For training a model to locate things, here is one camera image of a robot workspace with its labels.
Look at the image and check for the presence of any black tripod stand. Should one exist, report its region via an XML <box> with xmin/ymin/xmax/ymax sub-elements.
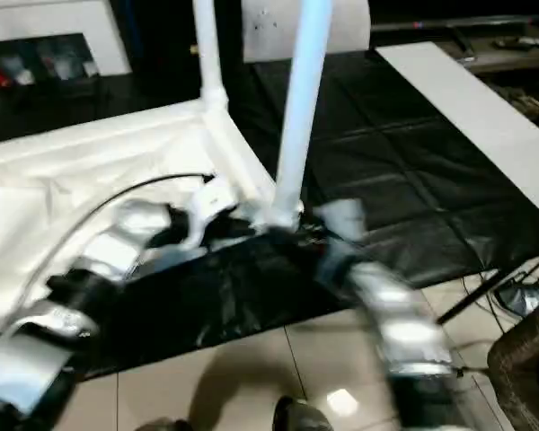
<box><xmin>435</xmin><ymin>268</ymin><xmax>500</xmax><ymax>325</ymax></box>

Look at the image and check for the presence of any grey low table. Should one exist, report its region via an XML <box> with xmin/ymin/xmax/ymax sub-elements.
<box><xmin>448</xmin><ymin>24</ymin><xmax>539</xmax><ymax>77</ymax></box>

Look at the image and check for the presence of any black cabinet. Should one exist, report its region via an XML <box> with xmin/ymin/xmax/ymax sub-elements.
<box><xmin>125</xmin><ymin>0</ymin><xmax>248</xmax><ymax>98</ymax></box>

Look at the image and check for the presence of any dark right robot foot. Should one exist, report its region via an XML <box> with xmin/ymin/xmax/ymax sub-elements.
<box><xmin>273</xmin><ymin>394</ymin><xmax>333</xmax><ymax>431</ymax></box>

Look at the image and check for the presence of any black bar with red mark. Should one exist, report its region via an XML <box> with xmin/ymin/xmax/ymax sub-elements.
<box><xmin>370</xmin><ymin>15</ymin><xmax>539</xmax><ymax>32</ymax></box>

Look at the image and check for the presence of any grey floor device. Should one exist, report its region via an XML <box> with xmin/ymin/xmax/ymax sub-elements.
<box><xmin>498</xmin><ymin>277</ymin><xmax>539</xmax><ymax>318</ymax></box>

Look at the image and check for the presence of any white cabinet with glass doors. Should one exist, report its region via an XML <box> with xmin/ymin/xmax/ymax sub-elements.
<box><xmin>0</xmin><ymin>0</ymin><xmax>134</xmax><ymax>91</ymax></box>

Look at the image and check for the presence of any white flat panel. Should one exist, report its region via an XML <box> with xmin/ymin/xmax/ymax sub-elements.
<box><xmin>376</xmin><ymin>39</ymin><xmax>539</xmax><ymax>219</ymax></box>

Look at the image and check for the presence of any white plastic table top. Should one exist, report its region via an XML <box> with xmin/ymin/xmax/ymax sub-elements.
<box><xmin>0</xmin><ymin>96</ymin><xmax>305</xmax><ymax>338</ymax></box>

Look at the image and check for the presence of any white plastic table leg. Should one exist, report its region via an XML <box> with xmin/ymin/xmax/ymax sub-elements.
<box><xmin>269</xmin><ymin>0</ymin><xmax>336</xmax><ymax>233</ymax></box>
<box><xmin>192</xmin><ymin>0</ymin><xmax>230</xmax><ymax>120</ymax></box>

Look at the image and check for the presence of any black work mat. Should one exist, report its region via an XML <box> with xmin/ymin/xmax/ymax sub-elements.
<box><xmin>0</xmin><ymin>47</ymin><xmax>517</xmax><ymax>383</ymax></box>

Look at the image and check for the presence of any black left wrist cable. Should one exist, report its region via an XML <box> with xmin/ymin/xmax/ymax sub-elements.
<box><xmin>35</xmin><ymin>172</ymin><xmax>215</xmax><ymax>297</ymax></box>

